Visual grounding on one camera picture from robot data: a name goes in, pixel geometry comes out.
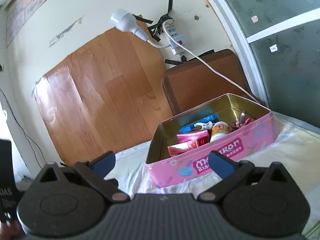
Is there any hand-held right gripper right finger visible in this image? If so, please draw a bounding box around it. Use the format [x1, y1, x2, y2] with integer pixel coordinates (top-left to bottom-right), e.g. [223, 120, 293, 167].
[197, 151, 295, 203]

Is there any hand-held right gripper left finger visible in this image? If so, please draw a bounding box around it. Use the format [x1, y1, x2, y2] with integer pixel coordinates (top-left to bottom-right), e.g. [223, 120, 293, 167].
[32, 151, 132, 203]

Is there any white-lidded orange label bottle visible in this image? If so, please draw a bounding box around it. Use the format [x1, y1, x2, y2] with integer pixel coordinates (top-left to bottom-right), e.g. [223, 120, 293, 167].
[209, 121, 232, 143]

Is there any pink biscuit tin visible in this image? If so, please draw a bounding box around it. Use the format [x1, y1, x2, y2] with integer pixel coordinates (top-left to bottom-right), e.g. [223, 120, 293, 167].
[146, 93, 278, 188]

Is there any magenta leather wallet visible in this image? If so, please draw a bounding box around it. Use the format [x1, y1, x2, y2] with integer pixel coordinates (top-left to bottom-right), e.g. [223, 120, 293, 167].
[176, 129, 210, 147]

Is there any red cardboard box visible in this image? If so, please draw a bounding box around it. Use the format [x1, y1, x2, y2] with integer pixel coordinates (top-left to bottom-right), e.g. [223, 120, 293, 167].
[167, 140, 200, 157]

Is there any blue plastic hanger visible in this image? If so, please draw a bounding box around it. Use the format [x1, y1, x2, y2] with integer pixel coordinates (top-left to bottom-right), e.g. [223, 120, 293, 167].
[179, 112, 219, 133]

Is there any red brown toy figurine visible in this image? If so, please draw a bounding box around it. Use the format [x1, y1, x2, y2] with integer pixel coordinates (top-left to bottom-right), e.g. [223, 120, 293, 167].
[231, 109, 254, 128]

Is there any pastel checked bed sheet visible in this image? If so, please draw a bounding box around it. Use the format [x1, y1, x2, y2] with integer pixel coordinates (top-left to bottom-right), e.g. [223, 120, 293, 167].
[104, 110, 320, 240]

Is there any white power strip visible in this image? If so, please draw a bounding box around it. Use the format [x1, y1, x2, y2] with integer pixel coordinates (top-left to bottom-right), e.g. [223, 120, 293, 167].
[161, 21, 187, 55]

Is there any white plug-in lamp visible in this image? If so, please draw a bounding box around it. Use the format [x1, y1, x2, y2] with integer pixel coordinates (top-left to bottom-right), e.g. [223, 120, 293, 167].
[110, 8, 173, 48]

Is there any white framed glass window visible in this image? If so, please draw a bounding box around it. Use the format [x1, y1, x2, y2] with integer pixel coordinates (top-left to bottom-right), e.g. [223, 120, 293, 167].
[194, 0, 320, 135]

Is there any thin black cable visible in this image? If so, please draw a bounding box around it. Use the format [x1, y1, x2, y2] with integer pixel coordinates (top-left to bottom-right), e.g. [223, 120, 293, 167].
[0, 87, 44, 170]

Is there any white cable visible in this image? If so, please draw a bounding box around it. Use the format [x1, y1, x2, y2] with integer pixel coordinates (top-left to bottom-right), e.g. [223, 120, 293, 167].
[162, 24, 258, 103]

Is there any wall poster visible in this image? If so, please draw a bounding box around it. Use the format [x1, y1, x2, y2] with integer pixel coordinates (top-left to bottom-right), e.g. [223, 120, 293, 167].
[5, 0, 52, 48]

